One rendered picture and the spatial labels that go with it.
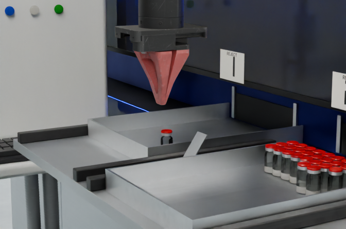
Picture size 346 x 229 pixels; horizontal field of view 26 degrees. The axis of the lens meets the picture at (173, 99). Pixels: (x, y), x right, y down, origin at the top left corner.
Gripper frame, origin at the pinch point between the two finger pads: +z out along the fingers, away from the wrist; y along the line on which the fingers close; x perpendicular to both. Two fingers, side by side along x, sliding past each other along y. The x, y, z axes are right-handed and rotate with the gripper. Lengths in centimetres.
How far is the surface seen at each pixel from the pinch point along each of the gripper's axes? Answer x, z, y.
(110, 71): 116, 17, 47
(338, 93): 9.3, 4.6, 38.4
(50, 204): 98, 48, 20
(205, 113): 53, 17, 40
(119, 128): 53, 18, 20
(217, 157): 19.0, 15.5, 21.3
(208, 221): -6.6, 15.1, 3.3
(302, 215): -8.6, 16.2, 16.9
